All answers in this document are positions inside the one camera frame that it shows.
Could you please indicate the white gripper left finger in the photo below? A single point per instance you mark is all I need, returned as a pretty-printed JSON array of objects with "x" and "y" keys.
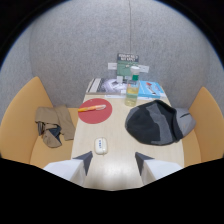
[{"x": 70, "y": 166}]

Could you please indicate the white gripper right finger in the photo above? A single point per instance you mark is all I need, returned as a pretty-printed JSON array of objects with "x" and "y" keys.
[{"x": 156, "y": 167}]

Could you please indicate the clear bottle with yellow liquid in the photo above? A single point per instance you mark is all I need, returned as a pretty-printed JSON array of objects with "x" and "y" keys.
[{"x": 132, "y": 89}]

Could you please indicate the small white remote device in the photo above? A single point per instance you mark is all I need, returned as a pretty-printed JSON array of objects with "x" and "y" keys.
[{"x": 101, "y": 146}]

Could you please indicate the black and grey knit hat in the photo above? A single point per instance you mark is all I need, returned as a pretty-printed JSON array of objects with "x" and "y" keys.
[{"x": 156, "y": 122}]

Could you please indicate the tan folded cloth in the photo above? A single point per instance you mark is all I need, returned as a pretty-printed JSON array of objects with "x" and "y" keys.
[{"x": 53, "y": 125}]

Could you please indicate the yellow bench seat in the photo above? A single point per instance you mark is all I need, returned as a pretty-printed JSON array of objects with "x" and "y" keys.
[
  {"x": 25, "y": 126},
  {"x": 203, "y": 126}
]

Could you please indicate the red round mat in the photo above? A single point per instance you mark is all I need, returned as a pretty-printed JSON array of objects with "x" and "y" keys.
[{"x": 95, "y": 111}]

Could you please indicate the orange pen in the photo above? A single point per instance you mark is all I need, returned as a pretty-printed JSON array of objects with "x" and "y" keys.
[{"x": 91, "y": 108}]

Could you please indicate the blue book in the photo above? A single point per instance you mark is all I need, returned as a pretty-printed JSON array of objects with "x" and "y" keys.
[{"x": 151, "y": 89}]

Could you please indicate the white paper strip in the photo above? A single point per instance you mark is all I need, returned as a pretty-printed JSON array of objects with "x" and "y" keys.
[{"x": 115, "y": 96}]

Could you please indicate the black and white magazine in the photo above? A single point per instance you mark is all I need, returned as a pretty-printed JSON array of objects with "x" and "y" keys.
[{"x": 105, "y": 85}]

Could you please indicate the white wall socket plate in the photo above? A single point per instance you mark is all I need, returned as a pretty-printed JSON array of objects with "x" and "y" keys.
[{"x": 144, "y": 68}]

